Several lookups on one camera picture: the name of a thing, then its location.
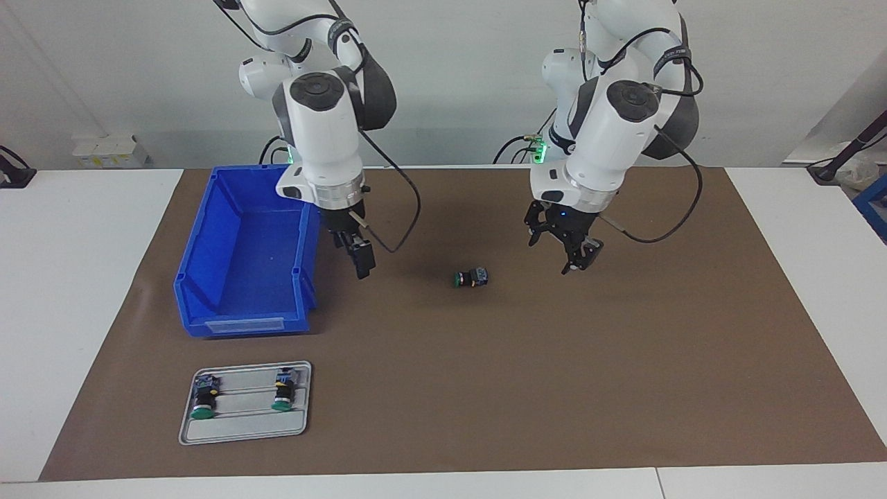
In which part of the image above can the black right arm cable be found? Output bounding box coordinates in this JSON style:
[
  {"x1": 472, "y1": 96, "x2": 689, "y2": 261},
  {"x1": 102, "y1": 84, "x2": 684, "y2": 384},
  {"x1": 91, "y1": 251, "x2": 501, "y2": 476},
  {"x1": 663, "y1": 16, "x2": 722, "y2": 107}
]
[{"x1": 215, "y1": 0, "x2": 421, "y2": 254}]

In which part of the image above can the brown paper table mat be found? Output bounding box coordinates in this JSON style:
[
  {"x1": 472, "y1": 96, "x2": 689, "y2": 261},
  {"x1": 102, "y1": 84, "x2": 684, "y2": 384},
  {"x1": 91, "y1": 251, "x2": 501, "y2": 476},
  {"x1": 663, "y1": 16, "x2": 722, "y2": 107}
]
[{"x1": 39, "y1": 165, "x2": 887, "y2": 482}]

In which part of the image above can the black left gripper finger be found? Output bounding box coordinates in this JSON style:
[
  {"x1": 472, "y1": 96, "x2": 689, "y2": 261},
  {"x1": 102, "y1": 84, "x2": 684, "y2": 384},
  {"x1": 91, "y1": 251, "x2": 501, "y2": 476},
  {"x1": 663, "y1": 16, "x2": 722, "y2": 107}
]
[
  {"x1": 558, "y1": 236, "x2": 604, "y2": 276},
  {"x1": 525, "y1": 202, "x2": 552, "y2": 248}
]

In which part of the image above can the clear plastic bag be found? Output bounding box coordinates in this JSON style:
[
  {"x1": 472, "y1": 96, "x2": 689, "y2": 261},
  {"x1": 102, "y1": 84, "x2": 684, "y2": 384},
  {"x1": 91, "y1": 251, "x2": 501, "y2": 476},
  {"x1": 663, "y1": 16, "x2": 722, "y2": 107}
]
[{"x1": 835, "y1": 154, "x2": 877, "y2": 191}]

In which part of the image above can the blue plastic storage bin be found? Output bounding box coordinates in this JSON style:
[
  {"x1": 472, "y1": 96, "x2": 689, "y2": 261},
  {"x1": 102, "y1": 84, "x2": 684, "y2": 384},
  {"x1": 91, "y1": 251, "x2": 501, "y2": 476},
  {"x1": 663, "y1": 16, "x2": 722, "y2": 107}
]
[{"x1": 173, "y1": 164, "x2": 328, "y2": 339}]

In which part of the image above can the white power strip box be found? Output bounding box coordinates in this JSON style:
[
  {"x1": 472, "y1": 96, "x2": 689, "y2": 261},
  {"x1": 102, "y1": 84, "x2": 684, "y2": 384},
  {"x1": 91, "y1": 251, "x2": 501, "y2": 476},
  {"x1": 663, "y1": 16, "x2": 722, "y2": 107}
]
[{"x1": 71, "y1": 134, "x2": 150, "y2": 168}]

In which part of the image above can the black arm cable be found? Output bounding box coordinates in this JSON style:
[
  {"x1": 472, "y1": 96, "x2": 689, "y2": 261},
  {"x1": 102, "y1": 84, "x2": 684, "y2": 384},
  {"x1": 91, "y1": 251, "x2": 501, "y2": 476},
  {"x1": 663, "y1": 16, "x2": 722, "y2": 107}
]
[
  {"x1": 579, "y1": 0, "x2": 705, "y2": 245},
  {"x1": 215, "y1": 0, "x2": 421, "y2": 254}
]

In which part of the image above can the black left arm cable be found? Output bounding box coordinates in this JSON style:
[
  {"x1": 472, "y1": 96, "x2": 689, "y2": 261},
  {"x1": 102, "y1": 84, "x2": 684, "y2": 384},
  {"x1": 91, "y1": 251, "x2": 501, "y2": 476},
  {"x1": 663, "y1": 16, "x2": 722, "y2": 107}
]
[{"x1": 579, "y1": 0, "x2": 705, "y2": 245}]

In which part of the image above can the black table clamp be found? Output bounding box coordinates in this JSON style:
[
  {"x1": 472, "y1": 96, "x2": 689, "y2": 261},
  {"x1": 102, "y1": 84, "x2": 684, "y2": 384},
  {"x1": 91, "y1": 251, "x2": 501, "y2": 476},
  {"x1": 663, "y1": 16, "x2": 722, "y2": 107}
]
[{"x1": 0, "y1": 146, "x2": 37, "y2": 189}]

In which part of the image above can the blue frame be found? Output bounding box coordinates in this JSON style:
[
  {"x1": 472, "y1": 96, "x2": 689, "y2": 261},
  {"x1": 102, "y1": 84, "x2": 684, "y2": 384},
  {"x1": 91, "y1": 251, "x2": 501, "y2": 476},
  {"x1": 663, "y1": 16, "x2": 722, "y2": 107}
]
[{"x1": 852, "y1": 173, "x2": 887, "y2": 243}]

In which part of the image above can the grey metal tray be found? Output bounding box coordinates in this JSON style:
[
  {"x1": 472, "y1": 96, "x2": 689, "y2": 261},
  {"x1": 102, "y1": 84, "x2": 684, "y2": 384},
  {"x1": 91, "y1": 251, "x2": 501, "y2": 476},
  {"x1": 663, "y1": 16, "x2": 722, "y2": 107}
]
[{"x1": 179, "y1": 360, "x2": 313, "y2": 446}]

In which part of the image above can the black slanted stand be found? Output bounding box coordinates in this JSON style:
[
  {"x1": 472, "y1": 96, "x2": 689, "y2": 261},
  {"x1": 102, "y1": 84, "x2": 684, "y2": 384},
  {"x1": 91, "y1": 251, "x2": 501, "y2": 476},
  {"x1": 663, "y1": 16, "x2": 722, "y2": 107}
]
[{"x1": 807, "y1": 111, "x2": 887, "y2": 184}]

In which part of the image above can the black left base cable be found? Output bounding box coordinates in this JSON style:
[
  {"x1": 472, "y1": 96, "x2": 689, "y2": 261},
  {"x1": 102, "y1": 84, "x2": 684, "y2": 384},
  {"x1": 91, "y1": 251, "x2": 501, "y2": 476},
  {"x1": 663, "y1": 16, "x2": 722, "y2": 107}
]
[{"x1": 492, "y1": 135, "x2": 540, "y2": 165}]

